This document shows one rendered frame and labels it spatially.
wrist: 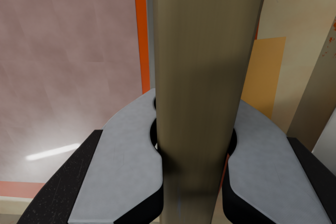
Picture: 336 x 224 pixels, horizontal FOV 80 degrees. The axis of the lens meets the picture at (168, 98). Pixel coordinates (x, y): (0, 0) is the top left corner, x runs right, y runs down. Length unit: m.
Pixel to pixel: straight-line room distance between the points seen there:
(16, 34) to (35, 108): 0.07
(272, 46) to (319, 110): 0.06
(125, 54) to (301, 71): 0.14
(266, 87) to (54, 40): 0.18
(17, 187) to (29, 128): 0.12
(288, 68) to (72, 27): 0.17
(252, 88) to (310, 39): 0.05
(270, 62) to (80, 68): 0.16
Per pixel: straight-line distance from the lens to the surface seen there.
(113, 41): 0.17
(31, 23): 0.19
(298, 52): 0.19
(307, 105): 0.20
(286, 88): 0.20
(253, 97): 0.19
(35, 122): 0.25
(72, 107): 0.22
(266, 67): 0.18
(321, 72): 0.19
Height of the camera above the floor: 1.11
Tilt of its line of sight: 57 degrees down
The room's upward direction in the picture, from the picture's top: 175 degrees counter-clockwise
